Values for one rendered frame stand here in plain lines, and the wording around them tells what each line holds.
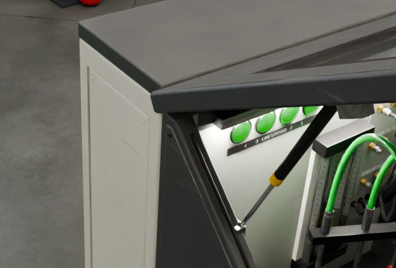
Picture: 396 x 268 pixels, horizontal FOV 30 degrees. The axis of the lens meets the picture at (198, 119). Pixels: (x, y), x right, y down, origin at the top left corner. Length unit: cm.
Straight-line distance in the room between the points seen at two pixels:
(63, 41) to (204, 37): 329
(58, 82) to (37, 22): 78
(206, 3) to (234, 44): 18
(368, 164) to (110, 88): 65
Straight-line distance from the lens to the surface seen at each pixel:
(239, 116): 127
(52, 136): 375
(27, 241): 316
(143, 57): 130
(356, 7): 159
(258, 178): 145
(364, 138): 135
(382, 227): 163
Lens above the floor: 211
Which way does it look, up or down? 33 degrees down
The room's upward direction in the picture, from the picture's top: 4 degrees clockwise
